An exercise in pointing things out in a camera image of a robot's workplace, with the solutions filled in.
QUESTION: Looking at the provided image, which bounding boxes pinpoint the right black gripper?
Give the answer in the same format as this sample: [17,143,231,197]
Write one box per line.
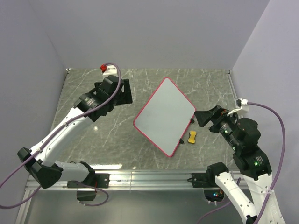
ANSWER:
[193,104,240,149]

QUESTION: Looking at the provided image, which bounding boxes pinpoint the yellow whiteboard eraser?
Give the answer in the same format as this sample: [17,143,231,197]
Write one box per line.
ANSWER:
[188,130,197,144]

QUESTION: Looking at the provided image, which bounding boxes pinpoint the red framed whiteboard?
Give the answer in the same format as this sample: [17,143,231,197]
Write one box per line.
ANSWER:
[133,77,196,157]

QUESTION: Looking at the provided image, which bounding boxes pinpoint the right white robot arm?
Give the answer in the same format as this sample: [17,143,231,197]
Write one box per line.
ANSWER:
[194,100,285,224]

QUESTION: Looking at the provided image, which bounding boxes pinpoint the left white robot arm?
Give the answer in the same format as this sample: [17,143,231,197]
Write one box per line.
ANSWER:
[17,75,133,189]

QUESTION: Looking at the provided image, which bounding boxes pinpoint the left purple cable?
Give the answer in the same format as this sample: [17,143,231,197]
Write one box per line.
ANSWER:
[0,62,122,209]

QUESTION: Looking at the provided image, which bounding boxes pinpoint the purple cable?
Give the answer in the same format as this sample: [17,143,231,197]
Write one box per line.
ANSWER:
[0,62,122,209]
[195,101,286,224]

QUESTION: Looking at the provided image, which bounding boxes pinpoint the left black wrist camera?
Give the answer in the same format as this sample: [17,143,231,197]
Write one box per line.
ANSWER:
[100,75,119,95]

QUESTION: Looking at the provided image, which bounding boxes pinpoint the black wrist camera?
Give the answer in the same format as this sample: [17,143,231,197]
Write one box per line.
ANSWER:
[233,118,261,148]
[100,75,119,95]

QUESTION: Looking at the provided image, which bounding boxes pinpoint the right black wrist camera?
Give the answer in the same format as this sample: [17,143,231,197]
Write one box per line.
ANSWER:
[233,118,261,148]

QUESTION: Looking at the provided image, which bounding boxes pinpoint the aluminium table edge rail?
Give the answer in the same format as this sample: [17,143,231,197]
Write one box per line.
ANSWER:
[226,70,238,101]

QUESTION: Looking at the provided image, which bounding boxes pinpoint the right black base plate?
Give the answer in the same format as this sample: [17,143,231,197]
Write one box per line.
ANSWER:
[187,173,217,188]

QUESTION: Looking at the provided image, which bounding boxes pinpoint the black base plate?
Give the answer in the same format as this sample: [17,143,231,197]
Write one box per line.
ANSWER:
[67,173,110,189]
[187,173,217,188]

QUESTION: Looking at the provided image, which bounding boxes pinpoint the aluminium mounting rail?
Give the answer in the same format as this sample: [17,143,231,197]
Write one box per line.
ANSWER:
[25,170,248,190]

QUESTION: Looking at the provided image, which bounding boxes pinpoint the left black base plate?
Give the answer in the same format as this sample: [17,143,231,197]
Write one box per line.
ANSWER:
[67,173,110,189]

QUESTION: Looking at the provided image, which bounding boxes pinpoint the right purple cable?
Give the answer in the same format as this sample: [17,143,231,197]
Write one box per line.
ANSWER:
[195,101,286,224]

